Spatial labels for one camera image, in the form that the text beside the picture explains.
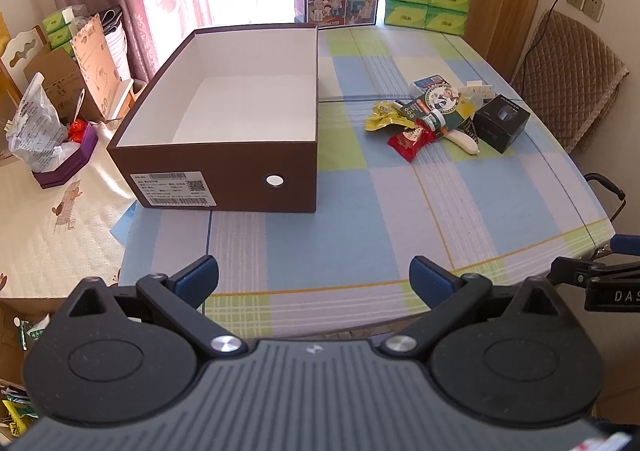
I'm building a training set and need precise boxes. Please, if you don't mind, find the checked cloth desktop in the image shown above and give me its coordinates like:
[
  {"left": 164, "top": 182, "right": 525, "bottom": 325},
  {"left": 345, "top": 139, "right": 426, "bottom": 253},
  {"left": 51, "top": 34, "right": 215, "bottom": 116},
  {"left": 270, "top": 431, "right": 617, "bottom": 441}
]
[{"left": 120, "top": 23, "right": 617, "bottom": 339}]

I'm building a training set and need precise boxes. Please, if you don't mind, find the black metal frame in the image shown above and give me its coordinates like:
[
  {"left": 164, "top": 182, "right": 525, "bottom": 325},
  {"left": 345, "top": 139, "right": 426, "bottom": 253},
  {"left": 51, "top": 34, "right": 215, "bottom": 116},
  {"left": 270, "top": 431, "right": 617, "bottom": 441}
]
[{"left": 584, "top": 172, "right": 627, "bottom": 222}]

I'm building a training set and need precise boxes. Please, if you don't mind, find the stack of white buckets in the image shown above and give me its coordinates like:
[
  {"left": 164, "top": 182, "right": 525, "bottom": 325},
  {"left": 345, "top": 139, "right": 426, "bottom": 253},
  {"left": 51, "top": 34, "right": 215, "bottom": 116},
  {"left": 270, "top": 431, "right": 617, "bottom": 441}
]
[{"left": 97, "top": 6, "right": 135, "bottom": 82}]

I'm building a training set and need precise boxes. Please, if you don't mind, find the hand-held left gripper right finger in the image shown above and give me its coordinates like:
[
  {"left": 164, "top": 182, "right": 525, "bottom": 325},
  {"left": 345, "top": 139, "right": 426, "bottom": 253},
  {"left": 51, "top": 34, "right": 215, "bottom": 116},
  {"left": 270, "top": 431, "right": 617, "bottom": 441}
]
[{"left": 379, "top": 256, "right": 567, "bottom": 361}]

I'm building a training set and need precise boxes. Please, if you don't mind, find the brown storage box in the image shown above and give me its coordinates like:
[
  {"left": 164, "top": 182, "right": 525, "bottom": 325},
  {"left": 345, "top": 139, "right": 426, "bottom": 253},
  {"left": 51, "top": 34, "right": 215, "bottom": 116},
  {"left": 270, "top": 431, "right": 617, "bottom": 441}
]
[{"left": 106, "top": 23, "right": 321, "bottom": 214}]

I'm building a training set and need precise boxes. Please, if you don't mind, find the open cardboard box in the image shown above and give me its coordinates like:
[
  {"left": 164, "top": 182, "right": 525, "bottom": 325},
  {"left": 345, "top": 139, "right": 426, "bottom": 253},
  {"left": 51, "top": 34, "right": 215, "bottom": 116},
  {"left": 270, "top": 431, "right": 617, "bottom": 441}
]
[{"left": 0, "top": 300, "right": 53, "bottom": 392}]

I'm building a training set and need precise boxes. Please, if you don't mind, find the yellow snack packet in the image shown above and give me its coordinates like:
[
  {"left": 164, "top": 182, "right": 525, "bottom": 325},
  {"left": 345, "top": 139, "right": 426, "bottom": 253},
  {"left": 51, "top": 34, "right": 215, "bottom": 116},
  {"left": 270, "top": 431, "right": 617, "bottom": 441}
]
[{"left": 364, "top": 101, "right": 416, "bottom": 132}]

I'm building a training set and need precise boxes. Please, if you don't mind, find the brown cardboard box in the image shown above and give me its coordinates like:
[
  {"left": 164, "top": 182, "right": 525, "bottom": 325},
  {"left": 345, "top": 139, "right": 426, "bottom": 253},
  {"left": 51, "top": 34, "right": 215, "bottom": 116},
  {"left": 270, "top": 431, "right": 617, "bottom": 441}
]
[{"left": 22, "top": 47, "right": 93, "bottom": 122}]

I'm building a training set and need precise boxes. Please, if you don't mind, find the small black box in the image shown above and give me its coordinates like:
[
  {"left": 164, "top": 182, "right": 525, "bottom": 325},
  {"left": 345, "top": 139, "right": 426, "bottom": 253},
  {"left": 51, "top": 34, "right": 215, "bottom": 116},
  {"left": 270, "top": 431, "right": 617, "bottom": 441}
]
[{"left": 472, "top": 95, "right": 531, "bottom": 154}]

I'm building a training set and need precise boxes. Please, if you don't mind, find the red snack packet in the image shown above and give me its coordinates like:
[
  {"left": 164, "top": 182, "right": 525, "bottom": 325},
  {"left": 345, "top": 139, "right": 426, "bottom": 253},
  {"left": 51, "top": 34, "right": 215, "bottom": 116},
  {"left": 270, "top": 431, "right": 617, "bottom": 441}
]
[{"left": 387, "top": 125, "right": 437, "bottom": 162}]

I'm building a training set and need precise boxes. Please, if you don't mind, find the purple box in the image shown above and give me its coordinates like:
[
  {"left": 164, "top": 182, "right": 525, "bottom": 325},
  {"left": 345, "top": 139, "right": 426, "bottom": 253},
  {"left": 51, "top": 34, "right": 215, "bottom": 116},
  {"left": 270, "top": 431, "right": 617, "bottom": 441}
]
[{"left": 32, "top": 123, "right": 99, "bottom": 190}]

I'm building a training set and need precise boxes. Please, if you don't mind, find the white toothbrush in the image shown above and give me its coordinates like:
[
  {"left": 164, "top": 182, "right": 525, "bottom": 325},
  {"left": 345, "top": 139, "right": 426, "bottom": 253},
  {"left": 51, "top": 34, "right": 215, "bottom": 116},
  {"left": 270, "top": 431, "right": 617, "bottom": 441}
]
[{"left": 440, "top": 123, "right": 482, "bottom": 155}]

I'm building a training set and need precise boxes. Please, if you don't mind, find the green lip balm card pack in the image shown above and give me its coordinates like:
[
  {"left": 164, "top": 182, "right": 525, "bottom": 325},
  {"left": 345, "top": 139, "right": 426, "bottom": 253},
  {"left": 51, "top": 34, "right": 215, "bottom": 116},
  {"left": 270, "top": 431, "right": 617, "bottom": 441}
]
[{"left": 400, "top": 83, "right": 476, "bottom": 132}]

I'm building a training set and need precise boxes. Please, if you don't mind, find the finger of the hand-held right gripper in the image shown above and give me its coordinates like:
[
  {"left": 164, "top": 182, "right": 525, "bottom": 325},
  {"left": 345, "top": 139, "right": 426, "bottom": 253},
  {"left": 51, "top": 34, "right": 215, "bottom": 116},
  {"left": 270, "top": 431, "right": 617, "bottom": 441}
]
[
  {"left": 549, "top": 257, "right": 640, "bottom": 289},
  {"left": 597, "top": 233, "right": 640, "bottom": 262}
]

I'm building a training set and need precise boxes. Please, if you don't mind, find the white plastic clip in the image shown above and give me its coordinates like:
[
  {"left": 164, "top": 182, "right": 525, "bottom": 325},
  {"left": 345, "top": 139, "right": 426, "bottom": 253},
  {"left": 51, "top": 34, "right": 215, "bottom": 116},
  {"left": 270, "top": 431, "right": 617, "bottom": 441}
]
[{"left": 457, "top": 80, "right": 496, "bottom": 104}]

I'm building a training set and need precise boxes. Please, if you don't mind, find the light blue paper sheet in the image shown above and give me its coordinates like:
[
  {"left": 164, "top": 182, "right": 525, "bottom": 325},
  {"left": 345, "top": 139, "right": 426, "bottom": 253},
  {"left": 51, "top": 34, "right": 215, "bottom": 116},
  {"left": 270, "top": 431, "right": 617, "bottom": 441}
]
[{"left": 109, "top": 201, "right": 140, "bottom": 252}]

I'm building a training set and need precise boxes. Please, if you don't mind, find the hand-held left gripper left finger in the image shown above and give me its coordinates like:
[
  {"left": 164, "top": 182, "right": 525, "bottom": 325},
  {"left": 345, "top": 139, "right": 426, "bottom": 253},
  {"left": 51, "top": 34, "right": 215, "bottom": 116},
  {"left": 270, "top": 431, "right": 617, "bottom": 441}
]
[{"left": 67, "top": 255, "right": 248, "bottom": 359}]

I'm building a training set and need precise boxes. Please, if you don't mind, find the cream printed cloth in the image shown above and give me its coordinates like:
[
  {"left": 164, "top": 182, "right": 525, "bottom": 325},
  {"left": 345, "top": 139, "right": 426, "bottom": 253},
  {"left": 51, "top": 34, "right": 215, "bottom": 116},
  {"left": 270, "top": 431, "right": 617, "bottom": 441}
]
[{"left": 0, "top": 118, "right": 138, "bottom": 302}]

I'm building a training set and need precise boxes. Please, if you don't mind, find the clear plastic bag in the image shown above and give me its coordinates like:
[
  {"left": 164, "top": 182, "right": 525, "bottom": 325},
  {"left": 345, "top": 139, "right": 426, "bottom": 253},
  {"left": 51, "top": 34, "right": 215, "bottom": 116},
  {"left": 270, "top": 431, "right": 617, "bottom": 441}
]
[{"left": 5, "top": 72, "right": 68, "bottom": 172}]

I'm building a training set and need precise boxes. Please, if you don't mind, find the blue label floss box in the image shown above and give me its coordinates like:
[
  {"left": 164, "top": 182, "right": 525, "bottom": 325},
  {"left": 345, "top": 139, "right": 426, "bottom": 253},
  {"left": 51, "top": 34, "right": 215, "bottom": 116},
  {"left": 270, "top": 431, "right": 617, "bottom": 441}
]
[{"left": 410, "top": 75, "right": 448, "bottom": 94}]

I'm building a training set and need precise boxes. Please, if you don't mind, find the chair with brown quilted cover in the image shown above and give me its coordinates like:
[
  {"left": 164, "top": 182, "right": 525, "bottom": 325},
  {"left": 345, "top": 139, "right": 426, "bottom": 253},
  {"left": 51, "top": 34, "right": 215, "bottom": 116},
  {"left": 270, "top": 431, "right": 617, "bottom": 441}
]
[{"left": 510, "top": 8, "right": 631, "bottom": 154}]

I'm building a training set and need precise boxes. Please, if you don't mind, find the single green tissue pack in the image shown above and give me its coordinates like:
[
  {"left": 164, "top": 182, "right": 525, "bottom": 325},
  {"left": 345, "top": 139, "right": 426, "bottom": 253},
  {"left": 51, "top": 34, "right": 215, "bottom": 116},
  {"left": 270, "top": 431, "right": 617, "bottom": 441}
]
[
  {"left": 42, "top": 7, "right": 79, "bottom": 33},
  {"left": 46, "top": 27, "right": 76, "bottom": 50}
]

